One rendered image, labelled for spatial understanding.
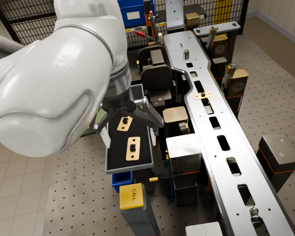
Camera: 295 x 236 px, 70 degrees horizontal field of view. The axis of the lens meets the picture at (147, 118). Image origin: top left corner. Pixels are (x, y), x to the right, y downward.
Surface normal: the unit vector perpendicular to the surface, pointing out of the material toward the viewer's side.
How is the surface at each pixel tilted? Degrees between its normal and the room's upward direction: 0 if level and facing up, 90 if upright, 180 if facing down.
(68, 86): 57
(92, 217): 0
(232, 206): 0
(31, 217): 0
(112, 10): 86
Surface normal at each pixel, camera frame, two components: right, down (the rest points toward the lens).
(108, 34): 0.81, -0.11
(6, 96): -0.29, -0.37
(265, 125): -0.14, -0.67
